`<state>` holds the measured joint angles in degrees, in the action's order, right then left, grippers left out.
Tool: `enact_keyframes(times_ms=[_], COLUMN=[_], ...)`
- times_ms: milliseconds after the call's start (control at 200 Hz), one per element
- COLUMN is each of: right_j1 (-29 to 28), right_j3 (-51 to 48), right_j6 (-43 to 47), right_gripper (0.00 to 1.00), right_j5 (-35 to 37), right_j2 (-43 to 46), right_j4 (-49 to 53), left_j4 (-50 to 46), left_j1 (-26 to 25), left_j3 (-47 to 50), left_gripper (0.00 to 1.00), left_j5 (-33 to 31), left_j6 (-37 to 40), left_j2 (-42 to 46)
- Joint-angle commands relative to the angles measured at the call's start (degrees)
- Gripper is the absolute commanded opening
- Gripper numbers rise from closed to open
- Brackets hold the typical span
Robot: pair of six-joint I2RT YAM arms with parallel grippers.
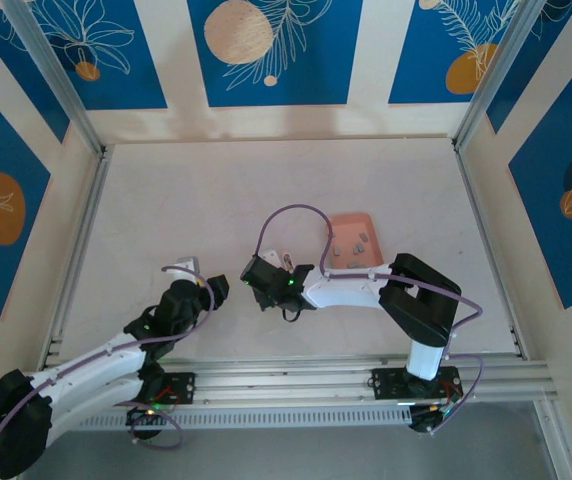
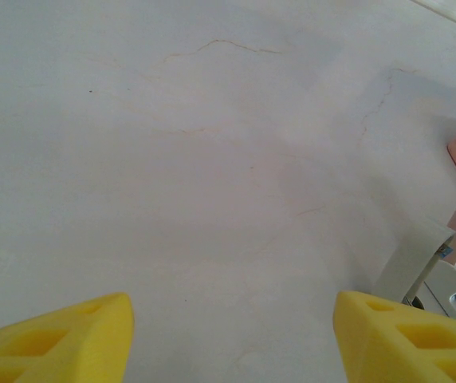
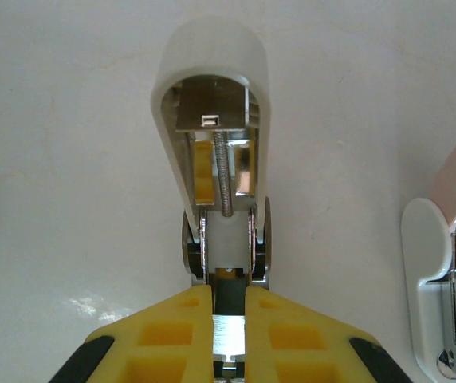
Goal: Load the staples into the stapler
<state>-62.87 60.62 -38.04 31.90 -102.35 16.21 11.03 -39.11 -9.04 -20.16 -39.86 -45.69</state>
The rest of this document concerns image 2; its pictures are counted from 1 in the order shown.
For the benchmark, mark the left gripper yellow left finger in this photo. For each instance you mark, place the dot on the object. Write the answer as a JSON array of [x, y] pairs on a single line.
[[72, 343]]

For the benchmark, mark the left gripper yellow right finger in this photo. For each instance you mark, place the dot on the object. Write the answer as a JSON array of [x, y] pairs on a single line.
[[403, 351]]

